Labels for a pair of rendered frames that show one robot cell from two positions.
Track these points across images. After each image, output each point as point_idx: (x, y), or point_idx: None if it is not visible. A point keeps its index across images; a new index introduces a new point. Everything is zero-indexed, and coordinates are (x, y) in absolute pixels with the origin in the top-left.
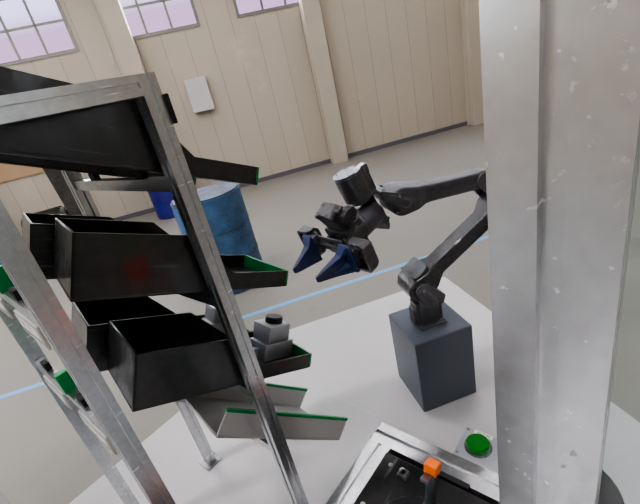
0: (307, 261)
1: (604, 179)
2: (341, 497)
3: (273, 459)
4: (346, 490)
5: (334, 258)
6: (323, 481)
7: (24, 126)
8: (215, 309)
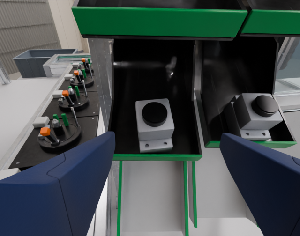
0: (258, 191)
1: None
2: (99, 204)
3: (188, 217)
4: (98, 210)
5: (48, 171)
6: (144, 234)
7: None
8: (242, 93)
